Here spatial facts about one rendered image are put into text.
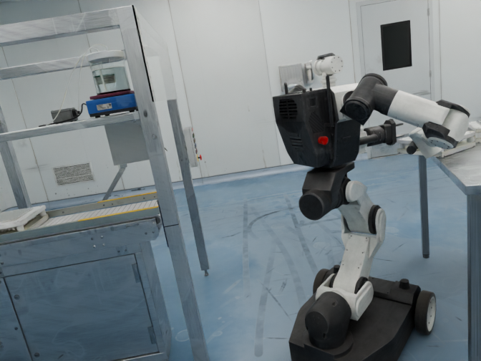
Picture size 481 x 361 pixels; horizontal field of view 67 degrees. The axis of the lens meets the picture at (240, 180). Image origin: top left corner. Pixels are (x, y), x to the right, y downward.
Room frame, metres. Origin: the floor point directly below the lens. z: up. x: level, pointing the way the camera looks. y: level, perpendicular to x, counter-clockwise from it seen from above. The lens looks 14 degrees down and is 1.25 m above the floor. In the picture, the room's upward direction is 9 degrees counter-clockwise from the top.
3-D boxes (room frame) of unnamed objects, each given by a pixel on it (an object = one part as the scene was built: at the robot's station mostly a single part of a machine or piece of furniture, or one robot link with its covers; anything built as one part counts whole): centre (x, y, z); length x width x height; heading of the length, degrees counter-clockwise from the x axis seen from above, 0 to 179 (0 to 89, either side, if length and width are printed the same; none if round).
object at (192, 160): (2.48, 0.30, 0.94); 0.17 x 0.06 x 0.26; 2
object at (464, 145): (1.74, -0.98, 0.83); 0.24 x 0.24 x 0.02; 25
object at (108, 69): (1.65, 0.48, 1.42); 0.15 x 0.15 x 0.19
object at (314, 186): (1.42, -0.34, 0.81); 0.28 x 0.13 x 0.18; 138
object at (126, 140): (1.74, 0.47, 1.11); 0.22 x 0.11 x 0.20; 92
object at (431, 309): (1.50, -0.77, 0.10); 0.20 x 0.05 x 0.20; 138
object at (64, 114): (1.66, 0.71, 1.27); 0.12 x 0.07 x 0.06; 92
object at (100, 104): (1.65, 0.48, 1.28); 0.21 x 0.20 x 0.09; 2
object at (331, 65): (1.47, -0.41, 1.28); 0.10 x 0.07 x 0.09; 25
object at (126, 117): (1.59, 0.66, 1.22); 0.62 x 0.38 x 0.04; 92
